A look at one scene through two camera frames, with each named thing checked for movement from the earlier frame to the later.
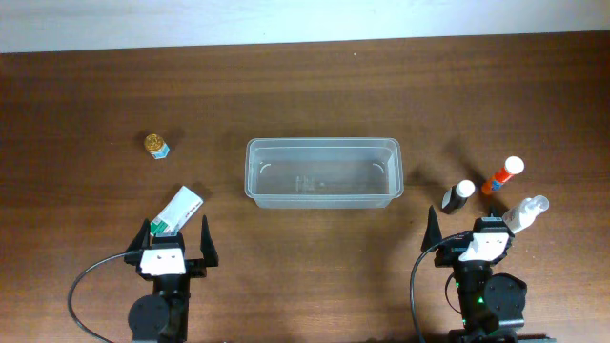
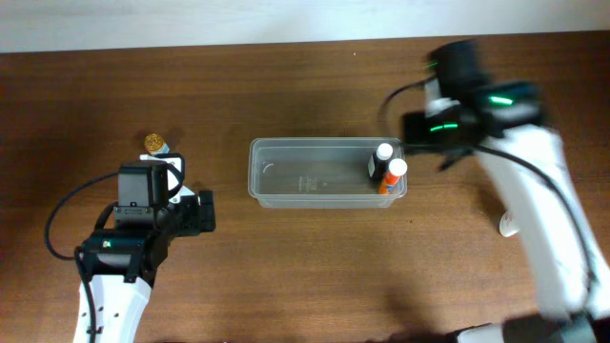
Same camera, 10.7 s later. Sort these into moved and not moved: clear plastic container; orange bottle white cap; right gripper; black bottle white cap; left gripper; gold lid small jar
Moved: right gripper; left gripper; orange bottle white cap; black bottle white cap
Not moved: clear plastic container; gold lid small jar
